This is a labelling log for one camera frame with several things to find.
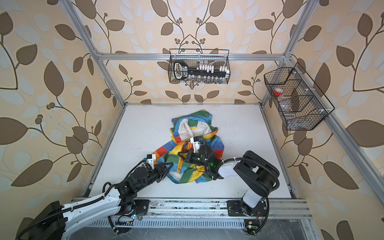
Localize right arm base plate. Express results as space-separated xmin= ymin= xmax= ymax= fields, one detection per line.
xmin=227 ymin=200 xmax=269 ymax=217

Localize left base cable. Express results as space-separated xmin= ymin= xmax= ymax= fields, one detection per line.
xmin=106 ymin=214 xmax=142 ymax=235

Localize right base cable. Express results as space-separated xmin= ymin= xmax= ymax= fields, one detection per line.
xmin=244 ymin=196 xmax=271 ymax=235

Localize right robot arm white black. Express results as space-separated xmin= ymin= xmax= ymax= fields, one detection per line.
xmin=178 ymin=146 xmax=280 ymax=217

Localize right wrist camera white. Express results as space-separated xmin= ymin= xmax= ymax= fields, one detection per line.
xmin=190 ymin=137 xmax=204 ymax=153

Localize rainbow coloured jacket white lining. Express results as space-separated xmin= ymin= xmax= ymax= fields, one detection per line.
xmin=154 ymin=110 xmax=225 ymax=184

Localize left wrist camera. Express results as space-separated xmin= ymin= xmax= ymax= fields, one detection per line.
xmin=145 ymin=154 xmax=157 ymax=169

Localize black wire basket back wall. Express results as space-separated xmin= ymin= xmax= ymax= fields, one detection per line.
xmin=168 ymin=48 xmax=231 ymax=85

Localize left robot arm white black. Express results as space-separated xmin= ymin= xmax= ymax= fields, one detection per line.
xmin=16 ymin=163 xmax=174 ymax=240

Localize black wire basket right wall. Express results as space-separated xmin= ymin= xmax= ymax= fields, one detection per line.
xmin=264 ymin=63 xmax=335 ymax=131

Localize aluminium frame rails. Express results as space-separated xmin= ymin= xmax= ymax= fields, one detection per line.
xmin=56 ymin=0 xmax=384 ymax=240

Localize red lidded clear container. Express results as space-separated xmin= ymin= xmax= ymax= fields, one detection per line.
xmin=273 ymin=87 xmax=284 ymax=97

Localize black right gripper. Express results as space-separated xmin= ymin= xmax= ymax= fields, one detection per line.
xmin=178 ymin=149 xmax=210 ymax=169

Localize base cable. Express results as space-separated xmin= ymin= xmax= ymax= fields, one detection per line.
xmin=244 ymin=196 xmax=271 ymax=235
xmin=106 ymin=214 xmax=142 ymax=235

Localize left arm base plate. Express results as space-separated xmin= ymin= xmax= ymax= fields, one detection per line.
xmin=122 ymin=199 xmax=150 ymax=217

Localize black white tool in basket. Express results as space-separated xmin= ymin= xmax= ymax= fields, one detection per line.
xmin=168 ymin=59 xmax=231 ymax=83

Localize black wire basket wall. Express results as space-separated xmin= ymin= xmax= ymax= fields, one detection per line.
xmin=168 ymin=48 xmax=231 ymax=85
xmin=264 ymin=63 xmax=335 ymax=131

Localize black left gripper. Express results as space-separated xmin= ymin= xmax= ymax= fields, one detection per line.
xmin=136 ymin=161 xmax=174 ymax=194

